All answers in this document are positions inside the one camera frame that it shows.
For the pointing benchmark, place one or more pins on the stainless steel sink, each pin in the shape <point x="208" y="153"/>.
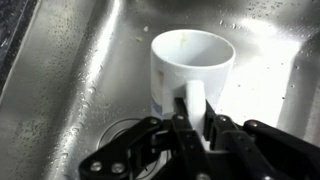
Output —
<point x="50" y="83"/>

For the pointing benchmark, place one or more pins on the metal sink drain strainer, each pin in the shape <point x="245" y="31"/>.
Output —
<point x="111" y="133"/>

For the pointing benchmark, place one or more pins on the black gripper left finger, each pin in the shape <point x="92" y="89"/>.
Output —
<point x="133" y="143"/>

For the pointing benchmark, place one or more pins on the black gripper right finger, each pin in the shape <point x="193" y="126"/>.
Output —
<point x="266" y="146"/>

